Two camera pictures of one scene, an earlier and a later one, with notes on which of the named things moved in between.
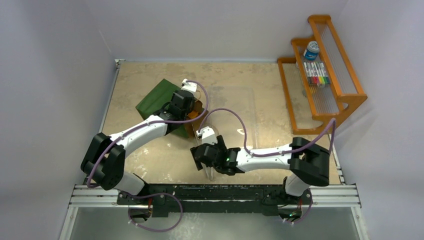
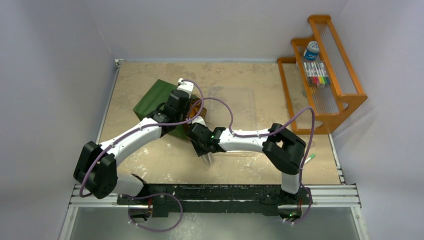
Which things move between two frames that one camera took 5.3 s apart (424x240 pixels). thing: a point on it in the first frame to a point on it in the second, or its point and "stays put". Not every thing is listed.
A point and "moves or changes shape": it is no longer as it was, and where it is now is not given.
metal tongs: (209, 171) moves or changes shape
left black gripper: (173, 95) stays put
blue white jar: (311, 52) stays put
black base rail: (207, 200) stays put
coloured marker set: (317, 73) stays put
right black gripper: (203, 154) to (202, 148)
